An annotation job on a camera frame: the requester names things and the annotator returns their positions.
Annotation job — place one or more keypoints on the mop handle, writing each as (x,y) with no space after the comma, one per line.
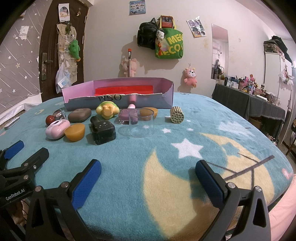
(129,62)

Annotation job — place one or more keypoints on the pink white compact case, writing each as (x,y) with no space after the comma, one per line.
(56,129)

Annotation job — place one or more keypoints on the green plush on door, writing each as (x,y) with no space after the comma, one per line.
(74,50)

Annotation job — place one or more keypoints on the plastic bag on door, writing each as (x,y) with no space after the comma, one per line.
(62,79)

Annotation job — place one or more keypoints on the orange soap dome back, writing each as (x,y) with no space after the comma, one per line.
(148,113)

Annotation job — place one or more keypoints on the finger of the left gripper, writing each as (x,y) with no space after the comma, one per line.
(9,153)
(27,169)

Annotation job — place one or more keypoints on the white device on blanket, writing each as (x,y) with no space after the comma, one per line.
(12,122)

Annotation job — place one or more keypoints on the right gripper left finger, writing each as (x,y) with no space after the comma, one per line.
(48,204)

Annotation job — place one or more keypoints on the dark red ball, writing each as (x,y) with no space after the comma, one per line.
(49,119)

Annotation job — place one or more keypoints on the black backpack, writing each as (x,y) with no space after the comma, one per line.
(146,34)

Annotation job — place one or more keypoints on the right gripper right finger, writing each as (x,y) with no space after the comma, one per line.
(253,222)

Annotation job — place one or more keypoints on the orange soap dome front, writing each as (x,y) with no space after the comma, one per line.
(75,132)

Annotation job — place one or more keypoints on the black nail polish bottle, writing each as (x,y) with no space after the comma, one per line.
(102,131)

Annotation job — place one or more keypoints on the pink cardboard box tray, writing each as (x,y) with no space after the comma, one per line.
(141,91)

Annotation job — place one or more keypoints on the teal moon star blanket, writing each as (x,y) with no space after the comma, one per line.
(148,189)

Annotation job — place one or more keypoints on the photo poster on wall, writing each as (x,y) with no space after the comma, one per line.
(196,27)

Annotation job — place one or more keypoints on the orange soap dome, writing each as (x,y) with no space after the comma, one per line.
(75,132)
(148,113)

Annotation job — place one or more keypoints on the dark wooden door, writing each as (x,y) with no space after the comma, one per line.
(71,13)

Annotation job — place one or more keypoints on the blue poster on wall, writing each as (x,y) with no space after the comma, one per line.
(137,7)

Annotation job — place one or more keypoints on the purple nail polish bottle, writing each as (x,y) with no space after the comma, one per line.
(128,115)

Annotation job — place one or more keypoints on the fabric door organizer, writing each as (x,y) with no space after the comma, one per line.
(65,36)

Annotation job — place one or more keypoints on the grey eyeshadow case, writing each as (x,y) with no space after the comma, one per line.
(79,115)

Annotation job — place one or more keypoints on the clear glass cup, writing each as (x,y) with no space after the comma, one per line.
(140,130)

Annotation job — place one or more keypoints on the pink plush behind mop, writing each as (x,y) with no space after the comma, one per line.
(124,65)

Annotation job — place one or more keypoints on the pink plush on wall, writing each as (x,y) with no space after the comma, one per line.
(190,77)

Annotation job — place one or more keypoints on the green capybara figurine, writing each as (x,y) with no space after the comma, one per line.
(107,110)

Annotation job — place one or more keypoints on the glitter clear jar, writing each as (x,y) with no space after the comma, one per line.
(59,114)

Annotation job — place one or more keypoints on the dark cloth side table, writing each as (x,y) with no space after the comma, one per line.
(268,118)

